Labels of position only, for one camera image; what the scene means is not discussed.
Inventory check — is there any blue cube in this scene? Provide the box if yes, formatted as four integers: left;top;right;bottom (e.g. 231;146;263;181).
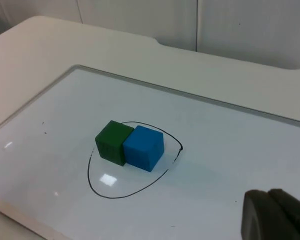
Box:
122;125;165;173

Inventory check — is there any green cube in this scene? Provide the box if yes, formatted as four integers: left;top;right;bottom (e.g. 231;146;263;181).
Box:
94;120;135;167

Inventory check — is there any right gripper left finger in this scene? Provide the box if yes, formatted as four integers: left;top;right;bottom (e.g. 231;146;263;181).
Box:
240;189;300;240

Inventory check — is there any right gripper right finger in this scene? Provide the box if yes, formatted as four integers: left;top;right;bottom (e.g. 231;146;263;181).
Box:
268;188;300;240

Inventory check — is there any grey-framed whiteboard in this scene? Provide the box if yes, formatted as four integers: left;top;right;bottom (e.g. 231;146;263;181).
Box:
0;64;300;240

